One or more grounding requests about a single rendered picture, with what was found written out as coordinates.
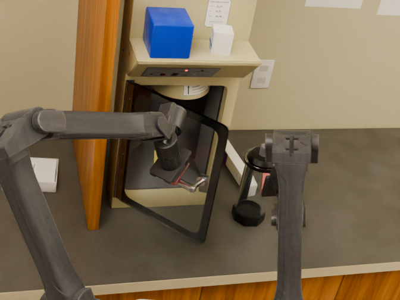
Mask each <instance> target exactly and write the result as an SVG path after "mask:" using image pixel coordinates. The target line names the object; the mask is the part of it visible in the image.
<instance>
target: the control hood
mask: <svg viewBox="0 0 400 300"><path fill-rule="evenodd" d="M209 41H210V40H192V45H191V49H190V56H189V58H188V59H184V58H150V57H149V54H148V51H147V50H146V46H145V44H144V41H143V39H142V38H131V39H130V40H129V51H128V57H127V68H126V73H127V75H128V76H129V77H156V76H141V75H142V74H143V72H144V71H145V70H146V69H147V68H148V67H164V68H221V69H220V70H219V71H218V72H216V73H215V75H213V76H212V77H239V78H244V77H245V76H247V75H248V74H249V73H251V72H252V71H254V70H255V69H256V68H258V67H259V66H260V65H261V63H262V62H261V61H260V59H259V58H258V56H257V54H256V53H255V51H254V50H253V48H252V46H251V45H250V43H249V42H248V41H237V40H233V43H232V48H231V52H230V56H228V55H217V54H210V48H209Z"/></svg>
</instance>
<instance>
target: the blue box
mask: <svg viewBox="0 0 400 300"><path fill-rule="evenodd" d="M193 31H194V25H193V23H192V20H191V19H190V17H189V15H188V13H187V11H186V9H185V8H167V7H147V8H146V13H145V23H144V29H143V41H144V44H145V46H146V50H147V51H148V54H149V57H150V58H184V59H188V58H189V56H190V49H191V45H192V38H193Z"/></svg>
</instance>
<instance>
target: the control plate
mask: <svg viewBox="0 0 400 300"><path fill-rule="evenodd" d="M220 69H221V68H164V67H148V68H147V69H146V70H145V71H144V72H143V74H142V75H141V76H157V77H212V76H213V75H215V73H216V72H218V71H219V70H220ZM185 70H188V71H185ZM201 70H204V71H201ZM151 73H152V74H153V75H150V74H151ZM162 73H164V74H165V76H160V74H162ZM173 73H179V74H178V75H177V76H171V75H172V74H173ZM184 74H187V75H186V76H185V75H184ZM193 74H196V75H195V76H194V75H193ZM202 74H205V75H204V76H202Z"/></svg>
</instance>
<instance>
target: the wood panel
mask: <svg viewBox="0 0 400 300"><path fill-rule="evenodd" d="M119 9H120V0H79V6H78V17H77V37H76V57H75V69H74V89H73V110H72V111H96V112H109V111H110V103H111V91H112V83H113V71H114V59H115V47H116V40H117V27H118V15H119ZM73 146H74V153H75V157H76V163H77V170H78V174H79V180H80V187H81V191H82V198H83V205H84V209H85V215H86V222H87V229H88V230H98V229H99V216H100V209H101V197H102V185H103V178H104V165H105V153H106V147H107V139H73Z"/></svg>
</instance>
